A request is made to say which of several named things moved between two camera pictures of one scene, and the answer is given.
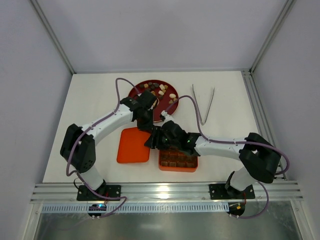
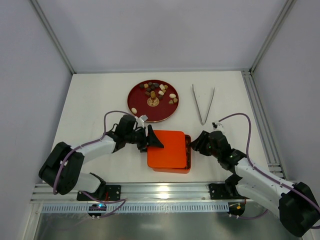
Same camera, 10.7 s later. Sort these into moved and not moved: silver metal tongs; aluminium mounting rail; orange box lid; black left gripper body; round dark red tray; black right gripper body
Moved: orange box lid; black right gripper body; black left gripper body
Not moved: silver metal tongs; round dark red tray; aluminium mounting rail
